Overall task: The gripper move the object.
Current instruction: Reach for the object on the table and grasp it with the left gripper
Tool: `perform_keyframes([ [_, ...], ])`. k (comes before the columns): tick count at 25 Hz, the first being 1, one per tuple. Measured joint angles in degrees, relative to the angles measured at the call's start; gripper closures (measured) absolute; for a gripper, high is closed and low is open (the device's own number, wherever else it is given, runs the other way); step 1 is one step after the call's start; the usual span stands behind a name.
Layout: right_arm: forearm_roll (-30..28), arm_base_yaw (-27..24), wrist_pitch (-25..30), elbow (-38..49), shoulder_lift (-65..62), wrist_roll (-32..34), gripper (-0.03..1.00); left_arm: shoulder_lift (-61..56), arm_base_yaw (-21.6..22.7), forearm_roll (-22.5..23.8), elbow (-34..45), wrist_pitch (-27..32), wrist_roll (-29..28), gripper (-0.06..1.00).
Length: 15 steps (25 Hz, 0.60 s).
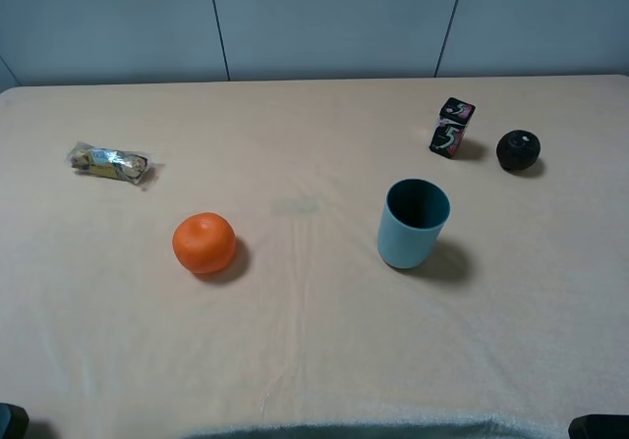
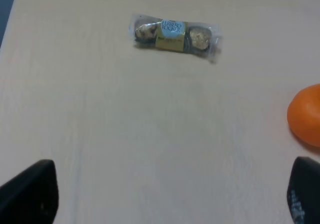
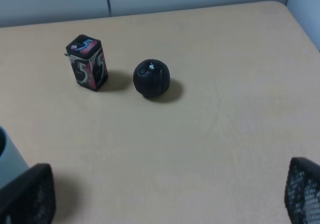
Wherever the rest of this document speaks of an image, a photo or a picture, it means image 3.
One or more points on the black gum box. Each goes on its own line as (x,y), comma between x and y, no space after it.
(87,61)

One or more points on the black ball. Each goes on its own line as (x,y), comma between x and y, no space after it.
(151,78)

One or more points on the light blue cup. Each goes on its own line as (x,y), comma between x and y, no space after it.
(12,164)

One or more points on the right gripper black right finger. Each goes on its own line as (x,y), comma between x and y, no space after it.
(301,195)

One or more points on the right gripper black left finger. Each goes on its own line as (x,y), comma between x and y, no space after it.
(30,197)

